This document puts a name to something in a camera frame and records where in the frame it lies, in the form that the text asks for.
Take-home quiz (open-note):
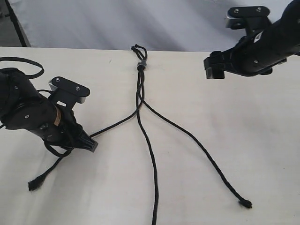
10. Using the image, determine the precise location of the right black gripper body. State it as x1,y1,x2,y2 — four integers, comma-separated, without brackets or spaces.
225,21,300,76

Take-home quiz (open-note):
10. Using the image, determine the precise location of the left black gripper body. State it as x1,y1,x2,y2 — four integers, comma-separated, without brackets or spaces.
30,101,82,149

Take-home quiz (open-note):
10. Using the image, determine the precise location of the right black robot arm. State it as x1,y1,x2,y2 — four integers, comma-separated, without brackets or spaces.
203,0,300,79

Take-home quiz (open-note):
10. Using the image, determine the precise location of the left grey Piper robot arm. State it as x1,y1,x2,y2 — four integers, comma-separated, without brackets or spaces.
0,68,98,152

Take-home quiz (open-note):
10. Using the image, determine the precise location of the grey backdrop cloth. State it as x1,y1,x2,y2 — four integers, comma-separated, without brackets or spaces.
10,0,288,52

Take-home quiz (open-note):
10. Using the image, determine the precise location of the black stand pole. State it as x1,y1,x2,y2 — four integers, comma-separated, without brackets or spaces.
4,0,28,47

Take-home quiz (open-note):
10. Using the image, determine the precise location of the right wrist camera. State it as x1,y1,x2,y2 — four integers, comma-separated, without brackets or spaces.
225,6,271,36

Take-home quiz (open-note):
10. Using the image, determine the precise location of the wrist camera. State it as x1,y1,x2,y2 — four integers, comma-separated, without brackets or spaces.
48,76,90,109
225,6,271,36

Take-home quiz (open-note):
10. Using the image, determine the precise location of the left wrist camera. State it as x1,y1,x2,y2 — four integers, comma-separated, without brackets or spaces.
48,76,90,109

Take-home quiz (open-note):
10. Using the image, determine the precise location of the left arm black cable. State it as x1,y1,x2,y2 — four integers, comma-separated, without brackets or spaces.
0,56,78,158

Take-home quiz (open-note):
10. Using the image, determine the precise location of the grey cable clamp band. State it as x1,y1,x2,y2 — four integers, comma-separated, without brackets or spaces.
137,60,147,71

